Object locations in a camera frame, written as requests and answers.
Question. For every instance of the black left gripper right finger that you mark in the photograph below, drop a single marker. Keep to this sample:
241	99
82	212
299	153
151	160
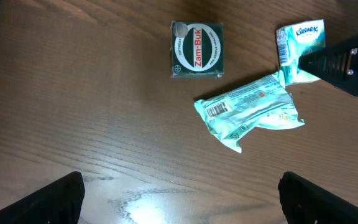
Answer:
305	202

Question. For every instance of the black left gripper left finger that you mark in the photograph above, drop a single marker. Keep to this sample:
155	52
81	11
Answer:
59	202

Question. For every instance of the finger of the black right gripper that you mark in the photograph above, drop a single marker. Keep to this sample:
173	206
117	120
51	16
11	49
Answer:
337	65

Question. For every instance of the green tissue pack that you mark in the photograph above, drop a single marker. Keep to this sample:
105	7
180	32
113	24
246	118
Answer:
294	41

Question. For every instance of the teal wrapper packet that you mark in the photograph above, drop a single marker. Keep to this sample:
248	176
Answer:
264	103

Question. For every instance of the dark green round-label box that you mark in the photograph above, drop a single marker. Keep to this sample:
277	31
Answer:
197	49

